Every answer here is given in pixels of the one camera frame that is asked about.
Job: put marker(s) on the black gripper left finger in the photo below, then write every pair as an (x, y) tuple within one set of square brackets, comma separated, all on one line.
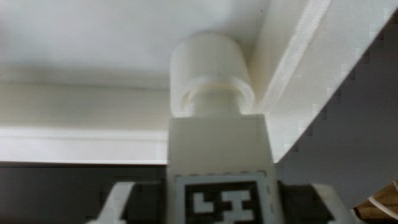
[(115, 202)]

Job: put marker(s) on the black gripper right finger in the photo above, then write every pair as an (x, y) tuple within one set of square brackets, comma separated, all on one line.
[(312, 205)]

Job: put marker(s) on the white table leg with tag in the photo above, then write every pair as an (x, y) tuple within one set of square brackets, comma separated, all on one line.
[(222, 189)]

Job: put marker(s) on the white square tabletop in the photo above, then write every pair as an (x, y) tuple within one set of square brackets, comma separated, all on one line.
[(83, 69)]

